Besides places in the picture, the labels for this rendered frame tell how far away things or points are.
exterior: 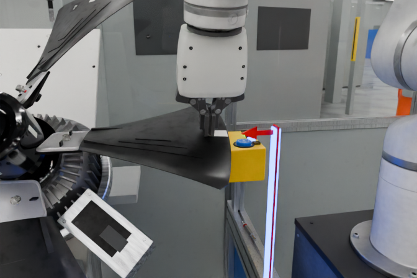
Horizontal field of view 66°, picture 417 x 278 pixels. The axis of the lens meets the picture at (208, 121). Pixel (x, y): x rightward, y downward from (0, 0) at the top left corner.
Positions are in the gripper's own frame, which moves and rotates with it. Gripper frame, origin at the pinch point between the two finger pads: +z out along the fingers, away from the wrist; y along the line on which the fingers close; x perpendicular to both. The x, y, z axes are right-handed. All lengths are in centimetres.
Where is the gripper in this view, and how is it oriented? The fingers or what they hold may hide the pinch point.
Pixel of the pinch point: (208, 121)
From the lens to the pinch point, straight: 51.4
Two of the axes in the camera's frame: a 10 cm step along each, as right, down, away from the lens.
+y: -9.9, 0.3, -1.5
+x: 1.5, 5.3, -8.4
